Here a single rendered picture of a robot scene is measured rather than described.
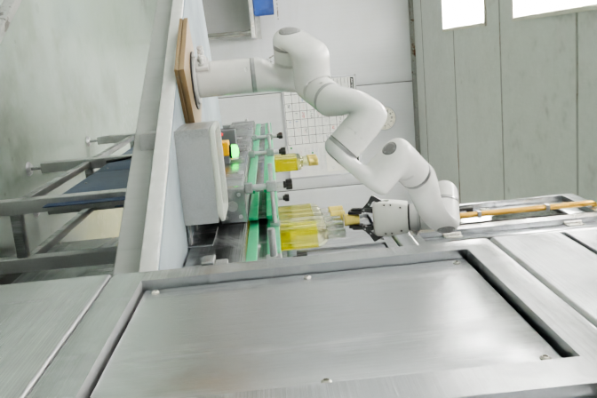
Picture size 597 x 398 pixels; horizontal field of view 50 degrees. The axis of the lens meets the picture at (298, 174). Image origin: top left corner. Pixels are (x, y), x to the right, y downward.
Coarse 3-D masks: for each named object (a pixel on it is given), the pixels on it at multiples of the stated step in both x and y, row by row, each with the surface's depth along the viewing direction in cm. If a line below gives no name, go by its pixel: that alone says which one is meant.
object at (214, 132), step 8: (216, 128) 149; (216, 136) 159; (216, 144) 159; (216, 152) 144; (216, 160) 144; (216, 168) 144; (224, 168) 161; (216, 176) 144; (224, 176) 161; (216, 184) 145; (224, 184) 161; (216, 192) 146; (224, 192) 162; (224, 200) 162; (224, 208) 156; (224, 216) 147
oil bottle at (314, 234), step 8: (304, 224) 173; (312, 224) 172; (320, 224) 172; (248, 232) 171; (280, 232) 168; (288, 232) 168; (296, 232) 168; (304, 232) 169; (312, 232) 169; (320, 232) 169; (288, 240) 169; (296, 240) 169; (304, 240) 169; (312, 240) 169; (320, 240) 169; (288, 248) 169; (296, 248) 169; (304, 248) 170
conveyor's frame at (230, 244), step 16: (240, 128) 308; (240, 144) 250; (240, 176) 181; (208, 224) 168; (224, 224) 167; (240, 224) 165; (224, 240) 152; (240, 240) 151; (192, 256) 141; (224, 256) 139; (240, 256) 139
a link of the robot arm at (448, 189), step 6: (444, 180) 172; (444, 186) 170; (450, 186) 170; (444, 192) 169; (450, 192) 169; (456, 192) 170; (456, 198) 169; (420, 222) 176; (420, 228) 178; (426, 228) 177
